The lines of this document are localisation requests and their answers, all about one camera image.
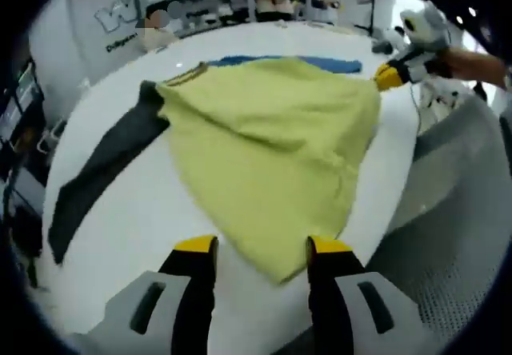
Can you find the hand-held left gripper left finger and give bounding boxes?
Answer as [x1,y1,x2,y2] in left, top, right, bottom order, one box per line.
[70,234,219,355]

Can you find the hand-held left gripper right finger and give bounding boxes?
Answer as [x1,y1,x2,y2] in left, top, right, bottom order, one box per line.
[306,234,424,355]

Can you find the yellow grey blue garment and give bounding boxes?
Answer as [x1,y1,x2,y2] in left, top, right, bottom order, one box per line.
[47,53,382,288]

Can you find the person's right hand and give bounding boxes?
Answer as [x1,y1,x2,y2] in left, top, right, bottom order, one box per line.
[426,49,458,79]

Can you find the grey mesh chair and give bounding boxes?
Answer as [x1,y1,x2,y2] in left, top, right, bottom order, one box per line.
[366,94,512,346]

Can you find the white office chair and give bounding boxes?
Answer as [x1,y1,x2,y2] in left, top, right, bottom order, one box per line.
[37,118,68,153]

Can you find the white storage shelf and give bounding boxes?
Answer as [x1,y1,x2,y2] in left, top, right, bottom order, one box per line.
[138,0,257,32]

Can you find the grey cable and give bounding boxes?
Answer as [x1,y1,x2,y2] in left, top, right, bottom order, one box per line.
[407,85,426,134]

